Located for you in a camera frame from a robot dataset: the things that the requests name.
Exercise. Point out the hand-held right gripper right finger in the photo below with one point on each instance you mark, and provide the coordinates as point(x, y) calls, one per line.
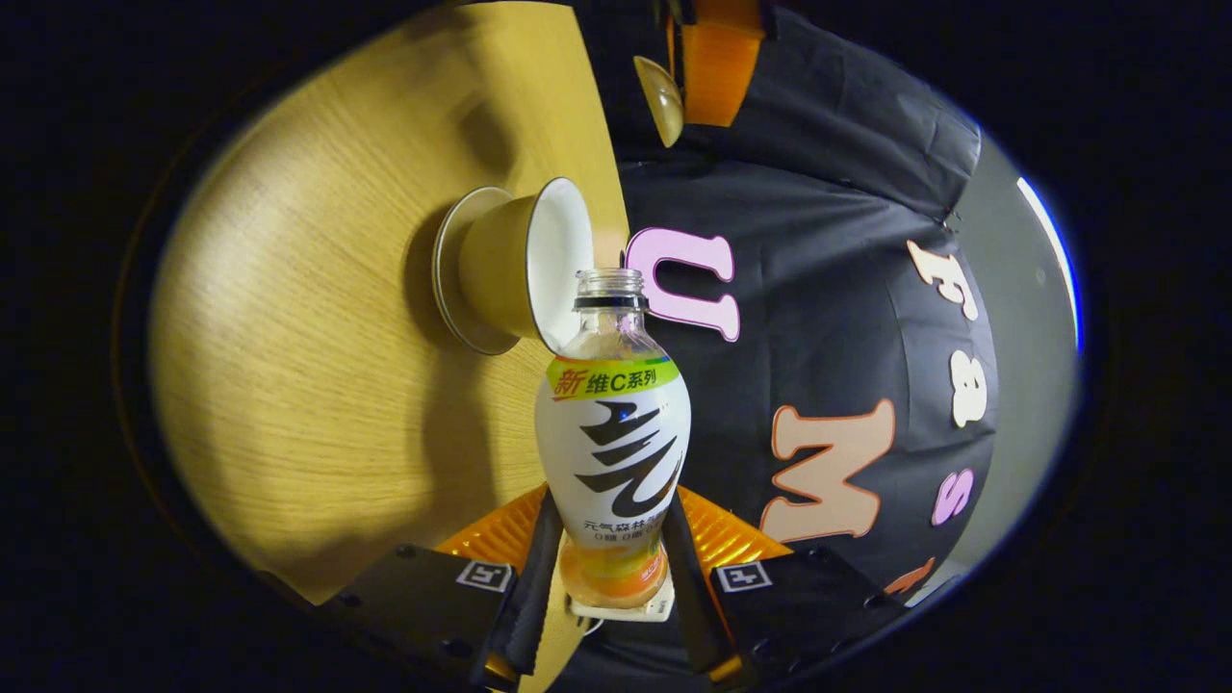
point(688, 587)

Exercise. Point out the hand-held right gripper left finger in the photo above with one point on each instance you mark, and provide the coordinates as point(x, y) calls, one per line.
point(534, 587)

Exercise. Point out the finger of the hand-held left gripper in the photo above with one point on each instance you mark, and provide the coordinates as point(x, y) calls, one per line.
point(717, 67)

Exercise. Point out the clear labelled water bottle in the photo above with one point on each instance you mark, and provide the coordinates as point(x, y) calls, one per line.
point(611, 452)

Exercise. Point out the cream ceramic teacup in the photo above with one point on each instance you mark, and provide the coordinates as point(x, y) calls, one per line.
point(500, 265)

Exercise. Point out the black backdrop cloth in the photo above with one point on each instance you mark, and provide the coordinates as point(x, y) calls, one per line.
point(828, 289)

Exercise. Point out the cream ceramic saucer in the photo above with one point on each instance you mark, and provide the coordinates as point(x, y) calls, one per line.
point(448, 274)

